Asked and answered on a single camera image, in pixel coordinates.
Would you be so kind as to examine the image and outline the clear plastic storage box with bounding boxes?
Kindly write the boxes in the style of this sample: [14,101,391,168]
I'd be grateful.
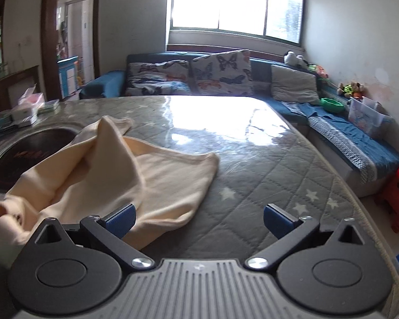
[347,97,394,139]

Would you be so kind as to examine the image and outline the green patterned box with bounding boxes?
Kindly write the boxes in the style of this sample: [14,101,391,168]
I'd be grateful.
[38,100,61,114]

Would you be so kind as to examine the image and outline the butterfly print pillow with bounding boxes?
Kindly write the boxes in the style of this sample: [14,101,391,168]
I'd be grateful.
[190,49,255,96]
[126,60,192,96]

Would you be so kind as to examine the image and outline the colourful small toy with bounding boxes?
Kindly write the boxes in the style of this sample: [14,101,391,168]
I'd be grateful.
[307,63,330,79]

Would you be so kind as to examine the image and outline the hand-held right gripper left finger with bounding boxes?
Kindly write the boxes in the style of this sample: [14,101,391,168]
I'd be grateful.
[27,203,155,270]

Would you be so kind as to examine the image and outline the pink tissue pack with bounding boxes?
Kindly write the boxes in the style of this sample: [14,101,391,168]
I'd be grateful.
[18,84,45,107]

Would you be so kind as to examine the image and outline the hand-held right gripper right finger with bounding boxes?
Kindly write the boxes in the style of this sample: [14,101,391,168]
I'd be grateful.
[246,203,370,270]

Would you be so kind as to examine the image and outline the brown and green plush toys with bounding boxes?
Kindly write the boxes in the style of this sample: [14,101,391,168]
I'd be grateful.
[337,81,367,100]

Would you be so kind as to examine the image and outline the large window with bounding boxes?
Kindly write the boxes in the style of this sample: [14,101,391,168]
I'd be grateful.
[168,0,307,45]

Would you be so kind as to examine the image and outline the plain grey cushion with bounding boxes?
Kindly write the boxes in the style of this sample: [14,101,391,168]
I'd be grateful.
[271,64,321,103]

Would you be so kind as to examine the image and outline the brown door frame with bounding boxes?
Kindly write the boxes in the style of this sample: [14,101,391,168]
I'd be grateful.
[41,0,102,102]

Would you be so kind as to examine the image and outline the round black induction cooktop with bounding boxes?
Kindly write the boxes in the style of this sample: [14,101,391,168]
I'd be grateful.
[0,127,82,194]

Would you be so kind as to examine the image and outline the cream knit garment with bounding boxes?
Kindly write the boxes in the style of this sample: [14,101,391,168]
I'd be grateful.
[0,116,220,270]

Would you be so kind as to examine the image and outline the white plush toy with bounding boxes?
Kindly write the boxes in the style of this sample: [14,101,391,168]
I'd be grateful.
[284,51,307,68]

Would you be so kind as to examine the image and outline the light blue cabinet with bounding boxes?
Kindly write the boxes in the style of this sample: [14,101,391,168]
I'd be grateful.
[57,56,81,99]

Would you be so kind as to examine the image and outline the dark wooden cabinet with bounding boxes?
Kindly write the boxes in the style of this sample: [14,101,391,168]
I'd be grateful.
[0,65,42,117]

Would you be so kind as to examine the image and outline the blue corner sofa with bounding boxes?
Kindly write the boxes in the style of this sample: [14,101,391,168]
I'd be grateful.
[79,51,399,199]

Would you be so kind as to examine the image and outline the white box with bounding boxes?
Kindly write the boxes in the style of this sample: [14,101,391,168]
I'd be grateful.
[11,104,39,126]

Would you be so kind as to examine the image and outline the green plastic bowl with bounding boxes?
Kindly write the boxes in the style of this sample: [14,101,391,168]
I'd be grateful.
[320,97,346,114]

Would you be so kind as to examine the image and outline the blue sofa cloth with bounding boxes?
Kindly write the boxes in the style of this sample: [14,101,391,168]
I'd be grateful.
[282,101,399,184]

